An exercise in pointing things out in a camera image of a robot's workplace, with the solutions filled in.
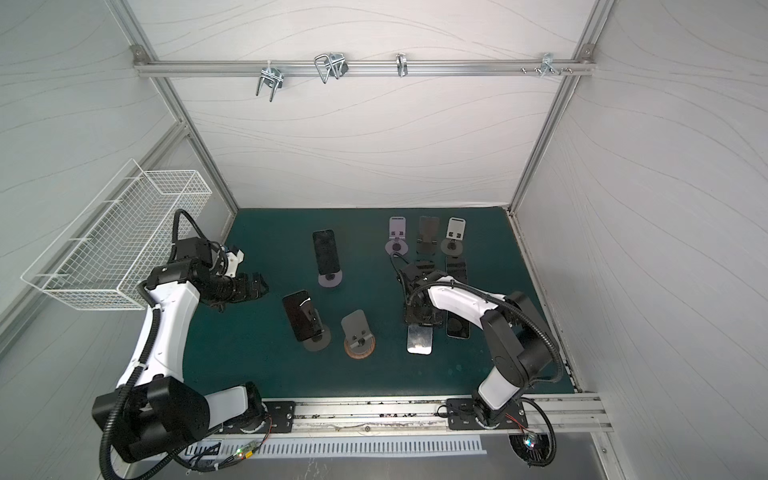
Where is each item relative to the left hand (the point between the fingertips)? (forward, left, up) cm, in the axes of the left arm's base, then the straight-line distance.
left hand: (245, 292), depth 78 cm
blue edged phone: (-7, -47, -13) cm, 49 cm away
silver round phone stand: (+31, -61, -18) cm, 71 cm away
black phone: (+18, -17, -6) cm, 26 cm away
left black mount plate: (-26, -11, -16) cm, 33 cm away
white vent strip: (-32, -29, -17) cm, 47 cm away
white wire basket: (+6, +25, +16) cm, 30 cm away
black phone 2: (+23, -51, -19) cm, 59 cm away
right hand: (0, -47, -16) cm, 50 cm away
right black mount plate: (-25, -57, -16) cm, 64 cm away
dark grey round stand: (-7, -18, -16) cm, 25 cm away
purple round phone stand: (+29, -40, -11) cm, 51 cm away
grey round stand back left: (+14, -18, -16) cm, 28 cm away
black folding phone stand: (+29, -51, -7) cm, 59 cm away
